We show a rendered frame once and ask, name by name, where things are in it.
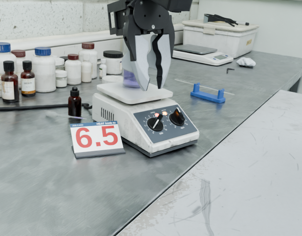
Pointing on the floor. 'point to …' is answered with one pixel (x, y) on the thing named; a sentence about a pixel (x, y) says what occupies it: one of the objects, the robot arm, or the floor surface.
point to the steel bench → (63, 213)
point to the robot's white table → (242, 181)
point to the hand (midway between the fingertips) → (154, 82)
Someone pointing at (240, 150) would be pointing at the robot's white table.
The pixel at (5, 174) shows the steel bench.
